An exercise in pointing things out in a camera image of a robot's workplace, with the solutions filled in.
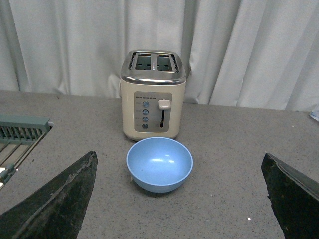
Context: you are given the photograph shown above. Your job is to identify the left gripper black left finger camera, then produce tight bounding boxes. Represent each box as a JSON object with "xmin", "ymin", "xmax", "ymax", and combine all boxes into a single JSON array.
[{"xmin": 0, "ymin": 151, "xmax": 98, "ymax": 239}]

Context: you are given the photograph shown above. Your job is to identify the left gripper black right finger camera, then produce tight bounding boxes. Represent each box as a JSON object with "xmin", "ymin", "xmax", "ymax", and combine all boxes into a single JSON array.
[{"xmin": 261, "ymin": 153, "xmax": 319, "ymax": 239}]

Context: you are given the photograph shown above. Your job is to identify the blue bowl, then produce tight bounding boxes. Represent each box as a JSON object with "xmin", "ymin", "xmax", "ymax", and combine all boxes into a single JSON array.
[{"xmin": 126, "ymin": 137, "xmax": 193, "ymax": 193}]

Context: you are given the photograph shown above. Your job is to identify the teal dish rack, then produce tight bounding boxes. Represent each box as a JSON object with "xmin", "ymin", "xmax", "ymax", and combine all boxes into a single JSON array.
[{"xmin": 0, "ymin": 114, "xmax": 52, "ymax": 188}]

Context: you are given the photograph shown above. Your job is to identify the clear container with blue lid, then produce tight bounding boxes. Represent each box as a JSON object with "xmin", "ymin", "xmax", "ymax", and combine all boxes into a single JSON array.
[{"xmin": 309, "ymin": 104, "xmax": 319, "ymax": 122}]

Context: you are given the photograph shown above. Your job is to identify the white curtain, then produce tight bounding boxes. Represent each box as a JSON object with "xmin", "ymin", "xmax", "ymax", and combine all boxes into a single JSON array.
[{"xmin": 0, "ymin": 0, "xmax": 319, "ymax": 111}]

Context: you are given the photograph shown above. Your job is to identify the cream two-slot toaster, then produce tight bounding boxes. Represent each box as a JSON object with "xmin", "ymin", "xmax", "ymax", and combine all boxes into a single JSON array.
[{"xmin": 120, "ymin": 50, "xmax": 186, "ymax": 141}]

